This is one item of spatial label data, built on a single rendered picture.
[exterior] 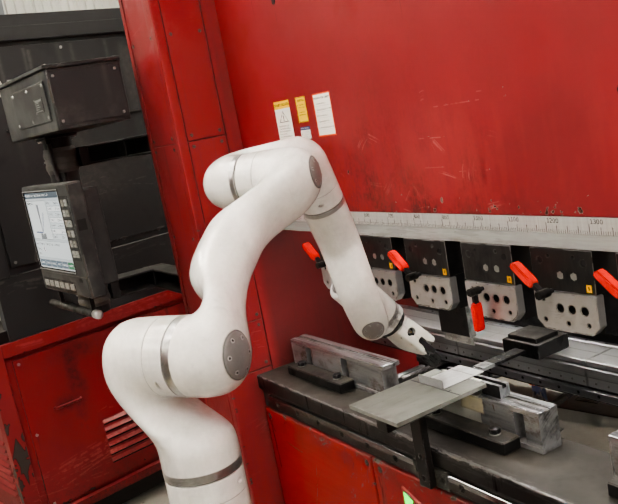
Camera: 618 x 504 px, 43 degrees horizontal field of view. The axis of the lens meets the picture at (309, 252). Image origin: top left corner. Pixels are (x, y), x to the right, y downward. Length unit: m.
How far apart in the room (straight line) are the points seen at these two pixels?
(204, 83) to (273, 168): 1.18
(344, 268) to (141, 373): 0.60
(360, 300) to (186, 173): 0.99
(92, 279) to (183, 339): 1.38
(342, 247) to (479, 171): 0.32
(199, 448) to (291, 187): 0.45
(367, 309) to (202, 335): 0.59
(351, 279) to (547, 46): 0.58
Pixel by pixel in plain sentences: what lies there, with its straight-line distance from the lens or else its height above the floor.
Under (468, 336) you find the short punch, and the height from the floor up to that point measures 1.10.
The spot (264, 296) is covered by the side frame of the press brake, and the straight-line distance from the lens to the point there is 2.57.
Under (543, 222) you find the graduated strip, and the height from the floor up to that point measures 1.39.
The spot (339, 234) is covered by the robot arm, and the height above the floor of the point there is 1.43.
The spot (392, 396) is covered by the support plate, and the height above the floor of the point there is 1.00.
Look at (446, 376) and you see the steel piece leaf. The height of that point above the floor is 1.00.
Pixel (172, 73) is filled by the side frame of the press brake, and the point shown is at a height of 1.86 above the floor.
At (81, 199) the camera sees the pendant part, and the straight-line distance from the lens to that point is 2.46.
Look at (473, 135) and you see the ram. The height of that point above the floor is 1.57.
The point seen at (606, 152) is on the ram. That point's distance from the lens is 1.45.
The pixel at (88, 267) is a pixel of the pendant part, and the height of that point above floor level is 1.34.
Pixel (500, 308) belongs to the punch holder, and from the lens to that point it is 1.72.
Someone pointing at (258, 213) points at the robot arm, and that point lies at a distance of 1.30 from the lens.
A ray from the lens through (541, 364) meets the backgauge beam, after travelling 2.10.
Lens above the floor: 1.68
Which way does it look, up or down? 10 degrees down
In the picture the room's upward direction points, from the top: 11 degrees counter-clockwise
